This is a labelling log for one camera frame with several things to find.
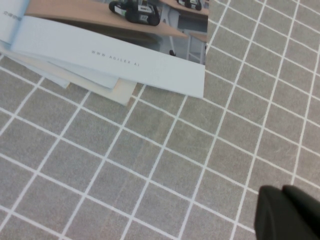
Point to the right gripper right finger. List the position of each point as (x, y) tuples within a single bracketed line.
[(305, 215)]

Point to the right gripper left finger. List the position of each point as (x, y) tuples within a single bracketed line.
[(270, 215)]

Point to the robot catalogue book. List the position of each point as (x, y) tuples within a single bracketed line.
[(100, 45)]

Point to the grey checked tablecloth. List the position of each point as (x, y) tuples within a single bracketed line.
[(175, 150)]

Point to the cream paper booklet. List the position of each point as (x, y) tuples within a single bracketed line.
[(122, 90)]

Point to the white booklet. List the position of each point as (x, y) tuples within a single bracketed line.
[(58, 82), (82, 75)]

